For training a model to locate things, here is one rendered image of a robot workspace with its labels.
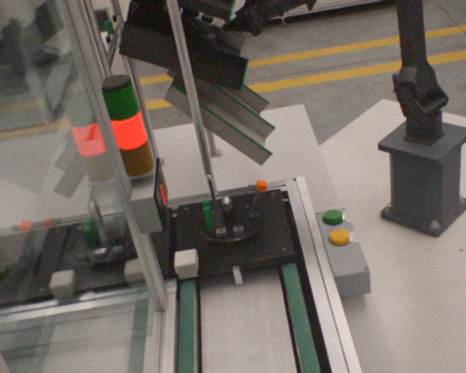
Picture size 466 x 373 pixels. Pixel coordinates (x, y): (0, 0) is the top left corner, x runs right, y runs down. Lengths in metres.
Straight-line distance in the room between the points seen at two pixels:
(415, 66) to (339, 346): 0.58
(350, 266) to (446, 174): 0.32
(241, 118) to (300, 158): 0.25
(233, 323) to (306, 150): 0.72
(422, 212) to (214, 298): 0.50
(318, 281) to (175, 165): 0.77
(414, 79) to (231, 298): 0.57
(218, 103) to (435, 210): 0.57
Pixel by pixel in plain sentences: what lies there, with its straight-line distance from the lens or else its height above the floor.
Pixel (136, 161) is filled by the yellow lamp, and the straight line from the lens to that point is 1.00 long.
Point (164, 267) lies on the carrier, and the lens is 1.28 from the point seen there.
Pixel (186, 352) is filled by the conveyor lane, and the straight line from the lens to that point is 1.14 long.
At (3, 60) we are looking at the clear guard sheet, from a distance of 0.64.
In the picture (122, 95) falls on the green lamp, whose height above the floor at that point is 1.40.
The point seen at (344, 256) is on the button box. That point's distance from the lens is 1.25.
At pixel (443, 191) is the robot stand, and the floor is 0.96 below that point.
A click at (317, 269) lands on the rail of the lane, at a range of 1.23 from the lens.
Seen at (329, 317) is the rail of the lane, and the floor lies 0.96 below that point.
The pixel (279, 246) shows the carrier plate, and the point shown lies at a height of 0.97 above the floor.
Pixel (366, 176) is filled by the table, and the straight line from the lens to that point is 1.65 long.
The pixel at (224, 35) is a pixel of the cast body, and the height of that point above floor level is 1.26.
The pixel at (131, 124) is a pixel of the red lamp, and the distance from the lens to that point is 0.98.
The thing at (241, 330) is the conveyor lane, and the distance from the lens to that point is 1.19.
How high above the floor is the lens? 1.76
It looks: 32 degrees down
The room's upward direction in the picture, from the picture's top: 11 degrees counter-clockwise
